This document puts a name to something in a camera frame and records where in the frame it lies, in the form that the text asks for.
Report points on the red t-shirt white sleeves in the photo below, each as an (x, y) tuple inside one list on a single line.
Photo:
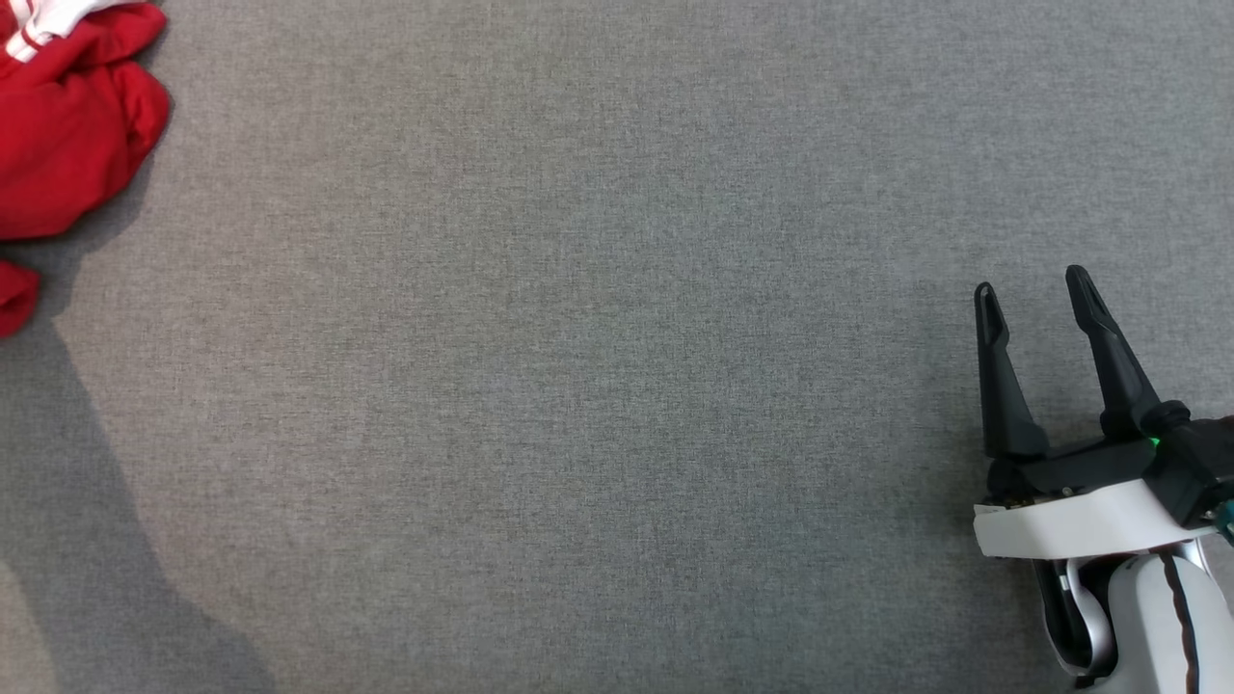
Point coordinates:
[(67, 145)]

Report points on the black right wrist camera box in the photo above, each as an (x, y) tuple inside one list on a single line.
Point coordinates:
[(1195, 463)]

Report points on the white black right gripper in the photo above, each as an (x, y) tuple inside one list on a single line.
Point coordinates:
[(1080, 520)]

